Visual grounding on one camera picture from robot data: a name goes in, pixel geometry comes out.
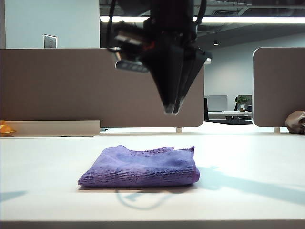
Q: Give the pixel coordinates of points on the small ceiling spotlight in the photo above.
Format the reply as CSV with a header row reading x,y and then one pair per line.
x,y
215,43

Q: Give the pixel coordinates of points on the wide brown desk divider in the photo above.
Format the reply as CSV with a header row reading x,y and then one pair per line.
x,y
59,88

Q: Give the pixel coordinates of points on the grey background desk screen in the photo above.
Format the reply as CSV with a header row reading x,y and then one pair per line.
x,y
249,97
216,103

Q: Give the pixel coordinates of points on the metal wall switch plate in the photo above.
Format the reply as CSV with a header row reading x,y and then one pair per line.
x,y
50,41

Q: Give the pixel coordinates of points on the small potted green plant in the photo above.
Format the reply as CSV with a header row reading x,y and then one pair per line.
x,y
242,101

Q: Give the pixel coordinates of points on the crumpled brown bag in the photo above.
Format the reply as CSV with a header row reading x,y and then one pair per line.
x,y
294,121

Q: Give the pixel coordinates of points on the white divider foot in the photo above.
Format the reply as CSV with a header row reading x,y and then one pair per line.
x,y
178,130

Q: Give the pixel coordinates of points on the long beige box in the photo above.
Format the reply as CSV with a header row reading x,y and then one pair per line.
x,y
57,128

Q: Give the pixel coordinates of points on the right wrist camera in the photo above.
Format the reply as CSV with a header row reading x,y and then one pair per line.
x,y
132,66

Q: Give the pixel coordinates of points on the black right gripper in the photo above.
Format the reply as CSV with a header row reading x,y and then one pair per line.
x,y
135,40

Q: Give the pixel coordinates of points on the white background desk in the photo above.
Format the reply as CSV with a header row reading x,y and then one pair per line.
x,y
219,115

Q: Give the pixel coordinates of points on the purple microfiber cloth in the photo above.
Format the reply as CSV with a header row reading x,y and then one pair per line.
x,y
143,171

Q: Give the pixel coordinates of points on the narrow brown desk divider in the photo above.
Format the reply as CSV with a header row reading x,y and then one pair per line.
x,y
278,88

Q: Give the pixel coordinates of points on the orange object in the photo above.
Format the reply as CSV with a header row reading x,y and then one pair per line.
x,y
6,128

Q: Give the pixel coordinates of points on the long ceiling light strip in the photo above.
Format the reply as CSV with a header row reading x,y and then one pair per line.
x,y
238,19

